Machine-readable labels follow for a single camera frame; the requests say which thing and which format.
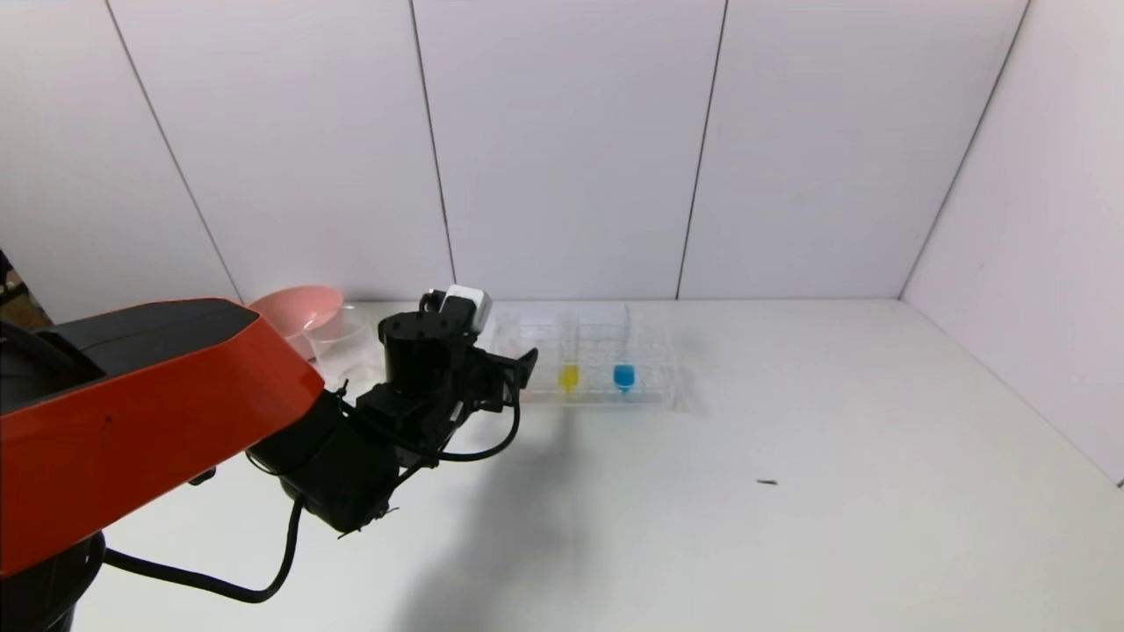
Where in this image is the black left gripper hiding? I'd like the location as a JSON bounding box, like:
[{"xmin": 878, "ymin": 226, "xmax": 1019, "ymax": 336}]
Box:
[{"xmin": 455, "ymin": 347, "xmax": 539, "ymax": 421}]

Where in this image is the test tube with yellow pigment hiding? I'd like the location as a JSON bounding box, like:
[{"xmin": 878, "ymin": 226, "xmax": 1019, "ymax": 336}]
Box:
[{"xmin": 555, "ymin": 312, "xmax": 582, "ymax": 394}]

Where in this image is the test tube with blue pigment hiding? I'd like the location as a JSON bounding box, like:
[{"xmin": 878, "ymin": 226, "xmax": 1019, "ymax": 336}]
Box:
[{"xmin": 612, "ymin": 305, "xmax": 638, "ymax": 395}]

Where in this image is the clear acrylic test tube rack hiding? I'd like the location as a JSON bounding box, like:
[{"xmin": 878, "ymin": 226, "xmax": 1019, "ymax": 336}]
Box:
[{"xmin": 490, "ymin": 320, "xmax": 680, "ymax": 413}]

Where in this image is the clear glass beaker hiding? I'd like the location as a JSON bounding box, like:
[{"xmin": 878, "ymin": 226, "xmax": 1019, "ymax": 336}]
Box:
[{"xmin": 303, "ymin": 305, "xmax": 388, "ymax": 398}]

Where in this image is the white paper sheet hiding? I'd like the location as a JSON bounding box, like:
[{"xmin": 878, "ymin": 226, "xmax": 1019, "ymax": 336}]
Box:
[{"xmin": 479, "ymin": 303, "xmax": 630, "ymax": 341}]

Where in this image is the pink plastic bowl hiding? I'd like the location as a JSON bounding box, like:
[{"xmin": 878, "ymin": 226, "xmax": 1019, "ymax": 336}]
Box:
[{"xmin": 249, "ymin": 284, "xmax": 345, "ymax": 361}]

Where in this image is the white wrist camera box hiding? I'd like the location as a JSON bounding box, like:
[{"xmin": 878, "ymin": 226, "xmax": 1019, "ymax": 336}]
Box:
[{"xmin": 437, "ymin": 284, "xmax": 493, "ymax": 335}]

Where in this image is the thin black camera cable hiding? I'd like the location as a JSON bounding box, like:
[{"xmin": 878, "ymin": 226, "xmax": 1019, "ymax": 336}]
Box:
[{"xmin": 338, "ymin": 372, "xmax": 522, "ymax": 465}]

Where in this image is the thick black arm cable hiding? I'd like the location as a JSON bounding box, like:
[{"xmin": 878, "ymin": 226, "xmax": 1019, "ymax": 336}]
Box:
[{"xmin": 103, "ymin": 495, "xmax": 306, "ymax": 605}]

